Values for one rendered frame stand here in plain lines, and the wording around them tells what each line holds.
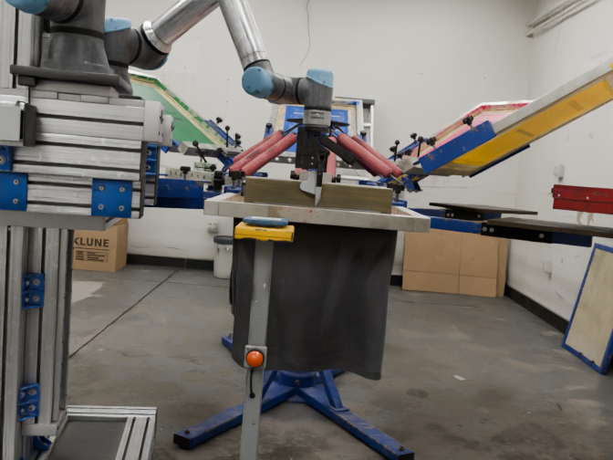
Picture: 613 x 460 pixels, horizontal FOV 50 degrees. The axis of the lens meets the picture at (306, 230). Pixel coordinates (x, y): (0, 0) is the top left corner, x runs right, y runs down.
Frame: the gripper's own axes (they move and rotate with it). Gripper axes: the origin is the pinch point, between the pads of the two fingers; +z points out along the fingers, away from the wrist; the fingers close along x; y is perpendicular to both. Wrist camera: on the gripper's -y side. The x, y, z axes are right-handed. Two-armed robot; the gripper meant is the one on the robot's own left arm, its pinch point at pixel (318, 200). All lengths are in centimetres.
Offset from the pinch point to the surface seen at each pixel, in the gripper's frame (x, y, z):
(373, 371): 4.6, -18.6, 45.7
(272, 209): 13.8, 12.0, 2.5
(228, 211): 13.8, 23.1, 3.8
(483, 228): -87, -70, 11
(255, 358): 37, 12, 35
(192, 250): -459, 110, 80
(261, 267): 33.0, 12.6, 14.8
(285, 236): 37.5, 7.6, 6.8
